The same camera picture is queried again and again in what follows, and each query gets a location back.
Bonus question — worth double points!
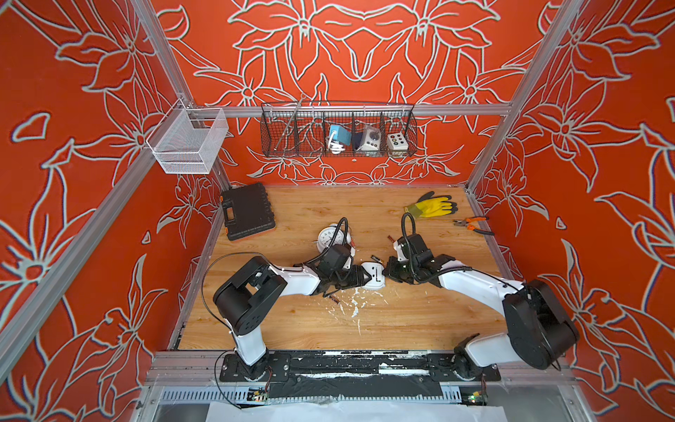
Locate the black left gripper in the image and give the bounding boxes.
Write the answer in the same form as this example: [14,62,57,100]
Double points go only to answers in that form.
[329,266,374,289]

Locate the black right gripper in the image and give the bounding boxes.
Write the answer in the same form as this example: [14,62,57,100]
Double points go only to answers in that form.
[377,257,419,286]

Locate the white square alarm clock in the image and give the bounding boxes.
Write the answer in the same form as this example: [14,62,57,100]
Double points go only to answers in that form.
[361,262,386,291]

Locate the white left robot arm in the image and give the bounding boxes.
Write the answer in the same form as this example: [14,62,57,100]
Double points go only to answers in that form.
[212,217,385,369]

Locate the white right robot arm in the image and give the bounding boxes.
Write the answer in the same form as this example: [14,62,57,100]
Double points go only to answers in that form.
[384,212,580,381]

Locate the white round twin-bell alarm clock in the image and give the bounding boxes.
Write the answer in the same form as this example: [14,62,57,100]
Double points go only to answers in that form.
[316,223,353,252]

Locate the yellow black work glove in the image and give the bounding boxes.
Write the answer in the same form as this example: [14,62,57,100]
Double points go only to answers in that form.
[405,191,458,218]

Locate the beige button box in basket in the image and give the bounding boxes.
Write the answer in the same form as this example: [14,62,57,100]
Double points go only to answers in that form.
[387,132,409,158]

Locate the black plastic tool case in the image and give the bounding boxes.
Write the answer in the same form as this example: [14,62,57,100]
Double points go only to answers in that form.
[221,183,276,242]

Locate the white socket adapter in basket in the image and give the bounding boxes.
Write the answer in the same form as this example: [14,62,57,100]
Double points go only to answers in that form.
[353,126,381,155]

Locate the blue white item in basket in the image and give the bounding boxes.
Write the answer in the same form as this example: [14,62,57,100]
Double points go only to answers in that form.
[326,125,352,155]

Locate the orange handled pliers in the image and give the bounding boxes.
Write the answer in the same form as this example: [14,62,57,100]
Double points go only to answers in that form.
[454,216,494,237]

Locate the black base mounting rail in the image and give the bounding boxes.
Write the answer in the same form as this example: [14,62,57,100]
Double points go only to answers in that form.
[214,350,501,403]

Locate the black wire wall basket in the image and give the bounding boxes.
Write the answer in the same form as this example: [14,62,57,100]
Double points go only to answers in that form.
[260,100,418,158]

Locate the clear plastic wall bin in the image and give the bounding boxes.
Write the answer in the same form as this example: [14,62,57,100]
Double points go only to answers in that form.
[146,109,230,175]

